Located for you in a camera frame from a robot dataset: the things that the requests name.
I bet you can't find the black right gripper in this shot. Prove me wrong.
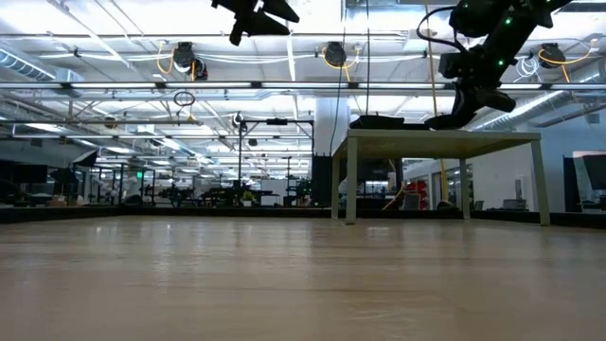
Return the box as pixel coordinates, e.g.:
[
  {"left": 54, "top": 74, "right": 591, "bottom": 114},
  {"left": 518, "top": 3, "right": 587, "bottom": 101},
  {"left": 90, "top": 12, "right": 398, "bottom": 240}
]
[{"left": 450, "top": 75, "right": 517, "bottom": 122}]

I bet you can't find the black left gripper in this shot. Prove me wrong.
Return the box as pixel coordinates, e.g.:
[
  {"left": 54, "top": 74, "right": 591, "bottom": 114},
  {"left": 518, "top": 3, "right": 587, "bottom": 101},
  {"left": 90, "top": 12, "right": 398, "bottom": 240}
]
[{"left": 211, "top": 0, "right": 300, "bottom": 47}]

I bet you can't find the black wavy square mini plate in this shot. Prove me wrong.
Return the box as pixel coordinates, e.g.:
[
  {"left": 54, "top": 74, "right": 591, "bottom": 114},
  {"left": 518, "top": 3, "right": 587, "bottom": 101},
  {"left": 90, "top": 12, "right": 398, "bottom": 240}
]
[{"left": 349, "top": 115, "right": 407, "bottom": 131}]

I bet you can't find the small beige table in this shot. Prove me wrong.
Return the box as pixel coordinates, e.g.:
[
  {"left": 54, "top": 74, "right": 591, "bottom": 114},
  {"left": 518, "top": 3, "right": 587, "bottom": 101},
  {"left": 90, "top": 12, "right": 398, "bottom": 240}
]
[{"left": 330, "top": 128, "right": 552, "bottom": 226}]

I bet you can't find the red background cabinet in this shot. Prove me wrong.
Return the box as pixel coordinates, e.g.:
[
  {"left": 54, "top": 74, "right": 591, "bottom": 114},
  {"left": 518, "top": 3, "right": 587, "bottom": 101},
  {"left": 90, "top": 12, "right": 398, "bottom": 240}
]
[{"left": 404, "top": 179, "right": 430, "bottom": 209}]

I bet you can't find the dark background monitor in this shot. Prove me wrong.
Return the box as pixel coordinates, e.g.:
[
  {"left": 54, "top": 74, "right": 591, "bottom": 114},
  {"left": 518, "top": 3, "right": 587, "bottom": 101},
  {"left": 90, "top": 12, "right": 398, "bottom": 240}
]
[{"left": 562, "top": 150, "right": 606, "bottom": 212}]

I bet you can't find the black upright panel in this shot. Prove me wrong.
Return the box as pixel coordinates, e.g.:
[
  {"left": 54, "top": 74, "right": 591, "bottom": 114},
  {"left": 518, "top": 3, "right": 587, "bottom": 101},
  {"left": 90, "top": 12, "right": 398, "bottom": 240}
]
[{"left": 311, "top": 154, "right": 335, "bottom": 207}]

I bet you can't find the yellow hanging cable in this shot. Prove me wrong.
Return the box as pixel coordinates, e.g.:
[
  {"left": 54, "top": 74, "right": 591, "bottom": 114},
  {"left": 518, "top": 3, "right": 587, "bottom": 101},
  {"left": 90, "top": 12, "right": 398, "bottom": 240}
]
[{"left": 423, "top": 0, "right": 455, "bottom": 209}]

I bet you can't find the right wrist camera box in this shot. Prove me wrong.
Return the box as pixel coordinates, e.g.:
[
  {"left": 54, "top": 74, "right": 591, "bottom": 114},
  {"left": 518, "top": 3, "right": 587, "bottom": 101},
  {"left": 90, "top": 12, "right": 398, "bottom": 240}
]
[{"left": 437, "top": 51, "right": 470, "bottom": 81}]

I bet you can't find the black ceiling cord reel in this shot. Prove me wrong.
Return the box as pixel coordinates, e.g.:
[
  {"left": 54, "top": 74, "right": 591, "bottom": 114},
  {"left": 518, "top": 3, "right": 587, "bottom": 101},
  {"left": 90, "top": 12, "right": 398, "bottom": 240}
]
[
  {"left": 172, "top": 41, "right": 209, "bottom": 81},
  {"left": 538, "top": 42, "right": 567, "bottom": 70},
  {"left": 323, "top": 41, "right": 348, "bottom": 69}
]

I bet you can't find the silver ventilation duct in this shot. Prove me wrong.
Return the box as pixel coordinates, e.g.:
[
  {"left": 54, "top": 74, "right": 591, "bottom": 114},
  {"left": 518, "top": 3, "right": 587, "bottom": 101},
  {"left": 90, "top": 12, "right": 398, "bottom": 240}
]
[
  {"left": 0, "top": 46, "right": 84, "bottom": 82},
  {"left": 472, "top": 70, "right": 606, "bottom": 132}
]

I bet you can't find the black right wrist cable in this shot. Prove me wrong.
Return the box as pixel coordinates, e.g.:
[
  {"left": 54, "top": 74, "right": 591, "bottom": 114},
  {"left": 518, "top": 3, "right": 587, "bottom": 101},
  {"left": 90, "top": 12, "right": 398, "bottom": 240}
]
[{"left": 416, "top": 4, "right": 468, "bottom": 54}]

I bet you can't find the black background gantry frame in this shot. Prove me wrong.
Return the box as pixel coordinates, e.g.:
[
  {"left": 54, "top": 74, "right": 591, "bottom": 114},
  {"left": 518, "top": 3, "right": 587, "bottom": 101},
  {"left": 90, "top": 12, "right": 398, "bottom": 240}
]
[{"left": 238, "top": 117, "right": 315, "bottom": 208}]

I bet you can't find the thin black hanging cable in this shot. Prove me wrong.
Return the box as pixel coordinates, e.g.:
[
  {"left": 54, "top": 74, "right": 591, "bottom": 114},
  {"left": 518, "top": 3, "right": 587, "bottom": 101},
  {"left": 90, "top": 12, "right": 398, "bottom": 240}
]
[{"left": 328, "top": 0, "right": 349, "bottom": 157}]

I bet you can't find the hanging black cable loop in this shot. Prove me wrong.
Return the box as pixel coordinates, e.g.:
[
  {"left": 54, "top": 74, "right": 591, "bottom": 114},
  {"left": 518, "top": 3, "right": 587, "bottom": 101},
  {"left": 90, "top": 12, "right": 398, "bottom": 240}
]
[{"left": 172, "top": 90, "right": 196, "bottom": 108}]

